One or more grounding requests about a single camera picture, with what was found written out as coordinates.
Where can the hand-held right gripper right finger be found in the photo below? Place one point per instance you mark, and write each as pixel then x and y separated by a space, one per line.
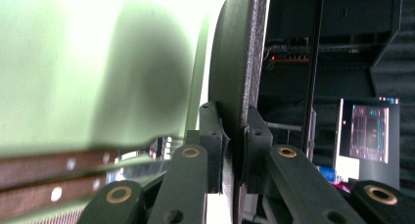
pixel 257 152

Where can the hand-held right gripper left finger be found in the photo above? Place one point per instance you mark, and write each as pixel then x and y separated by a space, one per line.
pixel 213 158

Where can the striped placemat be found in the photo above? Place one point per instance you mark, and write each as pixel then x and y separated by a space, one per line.
pixel 55 217

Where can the black pole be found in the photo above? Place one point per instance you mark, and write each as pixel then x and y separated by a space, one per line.
pixel 313 70

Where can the computer monitor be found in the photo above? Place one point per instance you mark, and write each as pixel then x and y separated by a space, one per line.
pixel 368 132

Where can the white board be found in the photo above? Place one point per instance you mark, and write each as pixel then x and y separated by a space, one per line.
pixel 215 211

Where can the black textured plate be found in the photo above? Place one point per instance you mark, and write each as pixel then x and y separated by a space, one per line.
pixel 235 54

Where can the light green tray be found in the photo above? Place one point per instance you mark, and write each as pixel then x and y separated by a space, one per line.
pixel 65 70

